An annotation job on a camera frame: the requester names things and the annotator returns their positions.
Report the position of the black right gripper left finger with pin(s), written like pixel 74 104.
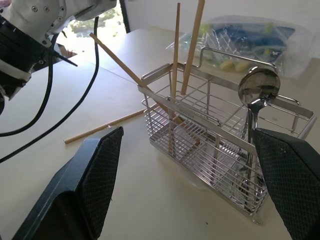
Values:
pixel 97 180

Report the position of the metal spoon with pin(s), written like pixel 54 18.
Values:
pixel 258 85

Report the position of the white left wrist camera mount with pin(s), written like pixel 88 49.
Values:
pixel 15 71

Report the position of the dark window frame post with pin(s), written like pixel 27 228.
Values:
pixel 124 15

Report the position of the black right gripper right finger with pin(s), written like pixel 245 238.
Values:
pixel 290 175

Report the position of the clear plastic bag with items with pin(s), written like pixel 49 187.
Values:
pixel 287 42

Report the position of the wooden chopstick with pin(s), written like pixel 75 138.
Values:
pixel 193 45
pixel 100 128
pixel 117 62
pixel 176 50

